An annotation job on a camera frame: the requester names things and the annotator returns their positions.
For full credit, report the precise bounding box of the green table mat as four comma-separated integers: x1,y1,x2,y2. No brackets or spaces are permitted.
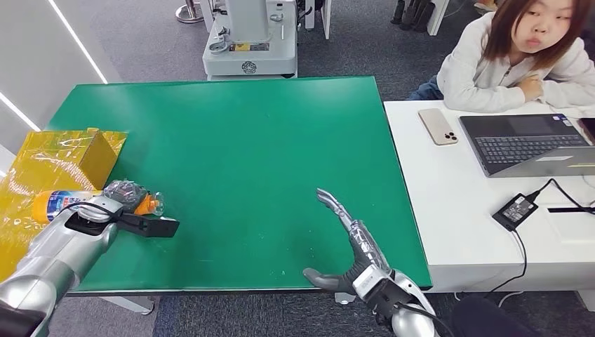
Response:
46,77,433,293

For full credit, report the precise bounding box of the white machine base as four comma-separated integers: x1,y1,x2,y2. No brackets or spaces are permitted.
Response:
202,0,298,81

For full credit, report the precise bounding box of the black adapter laptop cable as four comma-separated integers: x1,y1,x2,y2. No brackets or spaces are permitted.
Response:
527,178,595,209

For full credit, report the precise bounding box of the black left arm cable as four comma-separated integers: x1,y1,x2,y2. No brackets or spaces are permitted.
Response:
65,201,126,220

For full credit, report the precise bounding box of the white table leg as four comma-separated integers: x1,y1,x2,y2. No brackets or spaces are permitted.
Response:
427,0,450,37

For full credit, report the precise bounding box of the chrome stand base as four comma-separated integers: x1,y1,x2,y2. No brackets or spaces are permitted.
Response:
175,0,204,24

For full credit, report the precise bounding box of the black adapter mains cord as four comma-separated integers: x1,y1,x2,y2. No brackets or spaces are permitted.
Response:
486,230,528,295

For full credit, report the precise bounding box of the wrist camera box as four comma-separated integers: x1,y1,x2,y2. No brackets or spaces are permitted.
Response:
116,213,180,239
352,265,396,303

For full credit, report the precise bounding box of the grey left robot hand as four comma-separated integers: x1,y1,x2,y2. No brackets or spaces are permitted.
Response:
102,180,151,214

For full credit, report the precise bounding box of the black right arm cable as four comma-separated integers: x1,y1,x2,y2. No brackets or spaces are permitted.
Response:
397,302,454,337

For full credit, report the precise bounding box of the orange plastic bottle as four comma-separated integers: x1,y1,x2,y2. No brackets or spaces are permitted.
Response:
31,190,166,223

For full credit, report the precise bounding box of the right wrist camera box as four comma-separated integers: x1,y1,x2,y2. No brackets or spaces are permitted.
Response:
352,265,396,303

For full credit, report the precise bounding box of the yellow film wrapped cardboard box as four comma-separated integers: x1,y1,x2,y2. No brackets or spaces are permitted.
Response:
0,128,128,284

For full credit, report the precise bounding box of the black rounded object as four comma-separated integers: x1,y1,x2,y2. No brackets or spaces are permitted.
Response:
450,297,542,337

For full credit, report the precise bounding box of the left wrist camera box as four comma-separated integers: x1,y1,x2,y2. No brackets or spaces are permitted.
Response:
116,213,180,239

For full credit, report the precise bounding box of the white desk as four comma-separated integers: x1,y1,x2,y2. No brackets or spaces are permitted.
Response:
382,100,595,294

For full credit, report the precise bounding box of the dark grey laptop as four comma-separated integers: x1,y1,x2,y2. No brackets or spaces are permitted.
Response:
459,114,595,178

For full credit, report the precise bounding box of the person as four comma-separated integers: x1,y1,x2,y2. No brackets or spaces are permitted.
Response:
406,0,595,114

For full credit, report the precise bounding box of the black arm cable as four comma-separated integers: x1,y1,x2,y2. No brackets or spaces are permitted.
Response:
65,201,126,220
397,302,454,337

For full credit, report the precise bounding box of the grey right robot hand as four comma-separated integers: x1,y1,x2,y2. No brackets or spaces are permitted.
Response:
302,188,392,295

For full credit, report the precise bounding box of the white furniture panel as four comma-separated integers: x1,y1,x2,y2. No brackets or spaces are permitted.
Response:
304,0,333,40

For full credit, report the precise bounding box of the black power adapter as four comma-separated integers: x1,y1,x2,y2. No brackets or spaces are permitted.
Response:
492,194,540,232

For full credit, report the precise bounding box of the beige smartphone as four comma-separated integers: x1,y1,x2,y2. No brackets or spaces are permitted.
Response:
417,108,460,147

